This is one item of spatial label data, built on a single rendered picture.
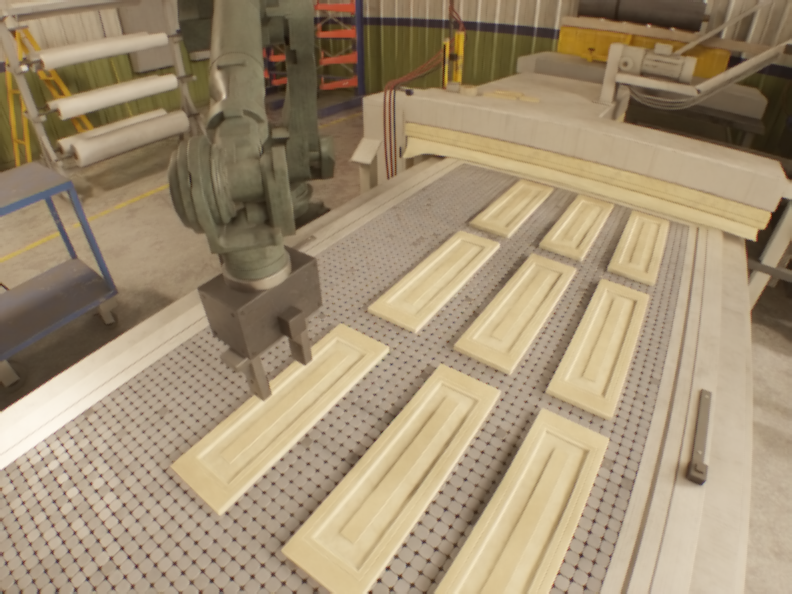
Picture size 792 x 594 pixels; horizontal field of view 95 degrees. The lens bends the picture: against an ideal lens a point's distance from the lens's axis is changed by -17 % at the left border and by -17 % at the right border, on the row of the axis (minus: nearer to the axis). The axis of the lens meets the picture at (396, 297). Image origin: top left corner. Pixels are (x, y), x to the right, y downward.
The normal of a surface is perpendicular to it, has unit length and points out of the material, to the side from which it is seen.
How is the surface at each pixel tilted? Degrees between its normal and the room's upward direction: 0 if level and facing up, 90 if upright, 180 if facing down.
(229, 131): 25
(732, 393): 0
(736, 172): 90
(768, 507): 0
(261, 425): 0
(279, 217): 90
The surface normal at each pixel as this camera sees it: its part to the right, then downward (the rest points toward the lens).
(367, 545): 0.16, -0.71
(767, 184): -0.57, 0.50
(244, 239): 0.15, -0.31
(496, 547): -0.16, -0.85
